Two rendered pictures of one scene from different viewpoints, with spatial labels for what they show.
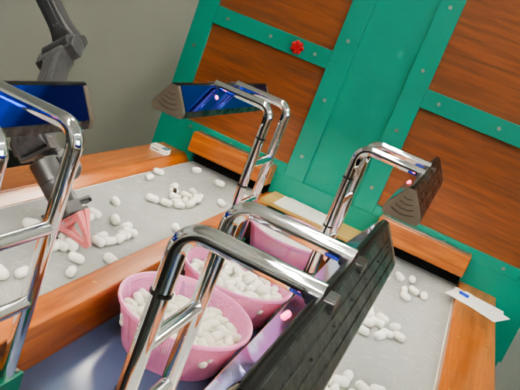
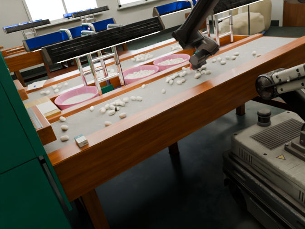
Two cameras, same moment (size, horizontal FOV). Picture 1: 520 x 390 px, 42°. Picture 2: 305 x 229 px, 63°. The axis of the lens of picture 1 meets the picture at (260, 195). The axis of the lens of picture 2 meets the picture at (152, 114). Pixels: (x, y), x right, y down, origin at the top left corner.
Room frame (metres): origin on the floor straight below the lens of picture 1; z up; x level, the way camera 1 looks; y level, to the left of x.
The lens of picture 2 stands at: (2.54, 1.18, 1.25)
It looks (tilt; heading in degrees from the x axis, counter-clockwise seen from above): 27 degrees down; 227
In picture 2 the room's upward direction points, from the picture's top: 12 degrees counter-clockwise
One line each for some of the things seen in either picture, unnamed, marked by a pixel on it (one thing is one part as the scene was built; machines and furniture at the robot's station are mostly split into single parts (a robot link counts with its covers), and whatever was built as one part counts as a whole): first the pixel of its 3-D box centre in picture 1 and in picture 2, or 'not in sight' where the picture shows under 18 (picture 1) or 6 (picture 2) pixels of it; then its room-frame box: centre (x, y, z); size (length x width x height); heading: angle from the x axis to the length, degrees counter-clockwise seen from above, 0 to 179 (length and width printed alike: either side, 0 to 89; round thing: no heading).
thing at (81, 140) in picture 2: (160, 148); (81, 140); (2.17, 0.36, 0.77); 0.06 x 0.04 x 0.02; 76
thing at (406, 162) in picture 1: (363, 234); (86, 61); (1.66, -0.28, 0.90); 0.20 x 0.19 x 0.45; 166
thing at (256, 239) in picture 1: (287, 245); (79, 102); (1.88, -0.13, 0.72); 0.27 x 0.27 x 0.10
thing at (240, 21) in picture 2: not in sight; (242, 26); (-1.59, -0.64, 0.41); 0.74 x 0.56 x 0.39; 165
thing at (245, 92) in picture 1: (226, 169); (111, 70); (1.76, 0.11, 0.90); 0.20 x 0.19 x 0.45; 166
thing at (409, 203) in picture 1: (422, 183); (73, 33); (1.64, -0.36, 1.08); 0.62 x 0.08 x 0.07; 166
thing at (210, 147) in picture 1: (232, 157); (38, 123); (2.22, 0.13, 0.83); 0.30 x 0.06 x 0.07; 76
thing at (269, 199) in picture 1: (313, 217); (40, 108); (2.09, -0.18, 0.77); 0.33 x 0.15 x 0.01; 76
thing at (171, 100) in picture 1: (223, 96); (108, 37); (1.78, 0.18, 1.08); 0.62 x 0.08 x 0.07; 166
